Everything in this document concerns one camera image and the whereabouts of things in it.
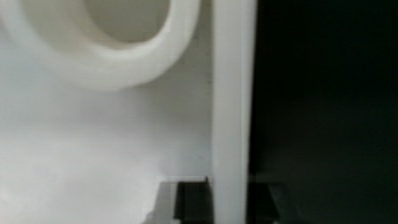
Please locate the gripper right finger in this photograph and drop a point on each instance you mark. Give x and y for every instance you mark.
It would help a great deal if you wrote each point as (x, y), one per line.
(269, 206)

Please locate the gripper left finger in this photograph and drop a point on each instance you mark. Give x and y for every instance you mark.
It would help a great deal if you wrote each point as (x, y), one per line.
(184, 204)

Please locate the white square table top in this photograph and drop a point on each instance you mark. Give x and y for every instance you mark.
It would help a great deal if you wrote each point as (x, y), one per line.
(125, 106)

